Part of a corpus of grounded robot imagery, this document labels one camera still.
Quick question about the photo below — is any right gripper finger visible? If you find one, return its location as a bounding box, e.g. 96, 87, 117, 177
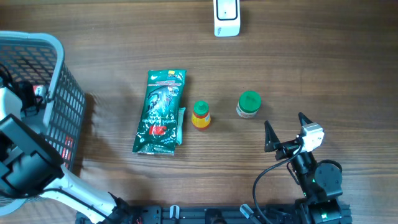
298, 112, 313, 126
264, 120, 280, 145

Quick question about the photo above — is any green lid jar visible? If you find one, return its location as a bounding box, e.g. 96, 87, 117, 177
236, 90, 262, 119

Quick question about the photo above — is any yellow red bottle green cap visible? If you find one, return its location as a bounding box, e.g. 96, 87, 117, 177
191, 101, 211, 129

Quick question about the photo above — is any light green wipes packet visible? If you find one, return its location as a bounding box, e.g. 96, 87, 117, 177
176, 108, 186, 145

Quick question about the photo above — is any dark green 3M package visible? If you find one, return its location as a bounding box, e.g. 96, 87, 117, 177
132, 69, 187, 155

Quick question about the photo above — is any small red white box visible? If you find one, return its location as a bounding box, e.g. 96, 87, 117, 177
33, 85, 47, 98

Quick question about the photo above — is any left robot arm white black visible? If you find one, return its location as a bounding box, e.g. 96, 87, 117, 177
1, 72, 134, 223

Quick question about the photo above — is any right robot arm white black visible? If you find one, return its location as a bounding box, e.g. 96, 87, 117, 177
264, 113, 352, 224

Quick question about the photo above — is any white barcode scanner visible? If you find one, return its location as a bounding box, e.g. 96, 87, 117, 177
213, 0, 241, 37

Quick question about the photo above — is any grey plastic shopping basket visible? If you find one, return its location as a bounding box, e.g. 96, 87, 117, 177
0, 30, 86, 217

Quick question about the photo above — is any black right camera cable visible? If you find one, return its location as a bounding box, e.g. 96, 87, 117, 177
252, 136, 304, 224

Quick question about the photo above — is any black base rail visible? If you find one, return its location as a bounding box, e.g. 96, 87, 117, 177
75, 203, 353, 224

